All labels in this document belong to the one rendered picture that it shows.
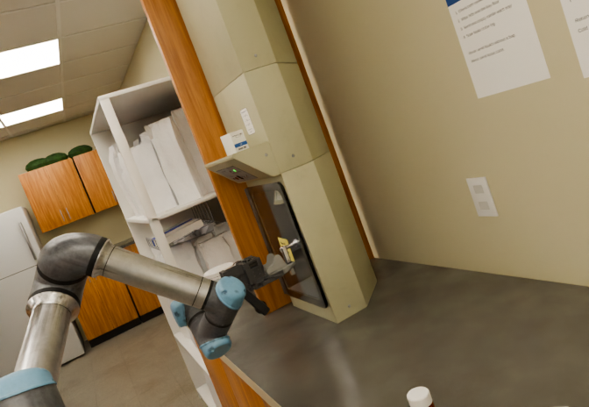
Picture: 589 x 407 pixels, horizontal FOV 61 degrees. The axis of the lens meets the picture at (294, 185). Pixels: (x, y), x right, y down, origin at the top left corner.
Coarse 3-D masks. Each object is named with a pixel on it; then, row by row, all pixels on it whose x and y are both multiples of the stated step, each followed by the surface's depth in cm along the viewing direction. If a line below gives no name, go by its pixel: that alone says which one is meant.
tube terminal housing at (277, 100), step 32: (288, 64) 153; (224, 96) 158; (256, 96) 140; (288, 96) 144; (256, 128) 145; (288, 128) 144; (320, 128) 162; (288, 160) 143; (320, 160) 152; (288, 192) 142; (320, 192) 147; (320, 224) 146; (352, 224) 163; (320, 256) 145; (352, 256) 153; (352, 288) 149
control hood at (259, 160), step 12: (264, 144) 140; (228, 156) 141; (240, 156) 137; (252, 156) 139; (264, 156) 140; (216, 168) 159; (240, 168) 146; (252, 168) 141; (264, 168) 140; (276, 168) 141; (252, 180) 156
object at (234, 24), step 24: (192, 0) 152; (216, 0) 137; (240, 0) 140; (264, 0) 150; (192, 24) 159; (216, 24) 142; (240, 24) 139; (264, 24) 143; (216, 48) 149; (240, 48) 139; (264, 48) 142; (288, 48) 158; (216, 72) 156; (240, 72) 140
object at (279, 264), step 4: (276, 256) 142; (280, 256) 143; (276, 260) 142; (280, 260) 143; (276, 264) 142; (280, 264) 143; (284, 264) 143; (288, 264) 145; (292, 264) 144; (268, 268) 141; (272, 268) 142; (276, 268) 142; (280, 268) 143; (284, 268) 142; (288, 268) 143; (268, 272) 141; (272, 272) 142; (276, 272) 141; (284, 272) 142
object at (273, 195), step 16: (256, 192) 162; (272, 192) 150; (256, 208) 168; (272, 208) 155; (288, 208) 143; (272, 224) 160; (288, 224) 147; (272, 240) 166; (288, 240) 153; (304, 256) 146; (288, 272) 163; (304, 272) 151; (288, 288) 169; (304, 288) 156; (320, 288) 146; (320, 304) 149
